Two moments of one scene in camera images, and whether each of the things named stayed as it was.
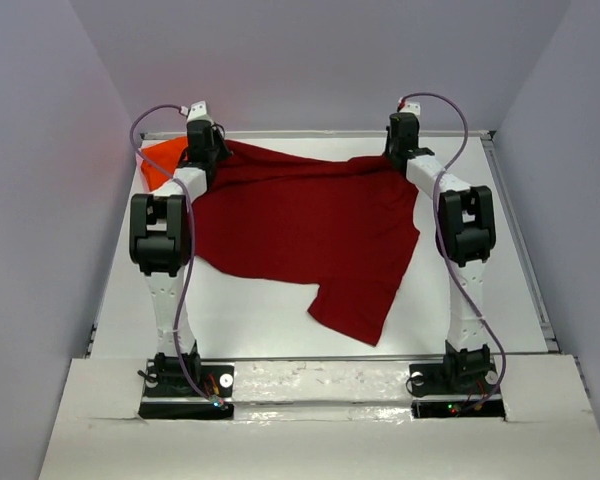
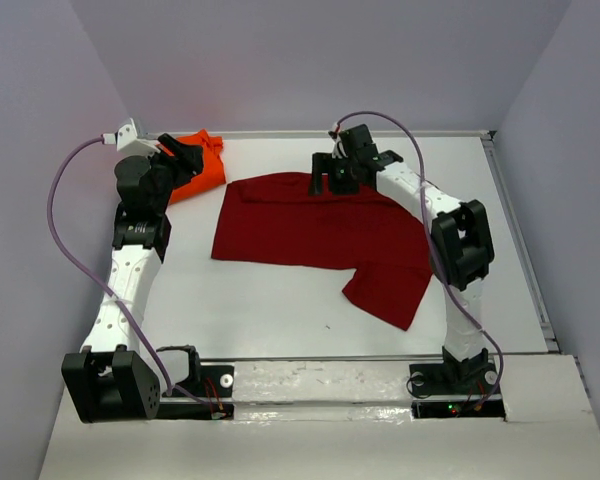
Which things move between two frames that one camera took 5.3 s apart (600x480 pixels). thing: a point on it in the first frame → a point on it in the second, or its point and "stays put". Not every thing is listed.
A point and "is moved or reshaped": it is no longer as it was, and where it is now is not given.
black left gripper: (223, 154) → (186, 162)
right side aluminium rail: (520, 239) stays put
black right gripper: (388, 152) → (324, 162)
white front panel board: (323, 419) stays put
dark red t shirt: (345, 227) is moved or reshaped
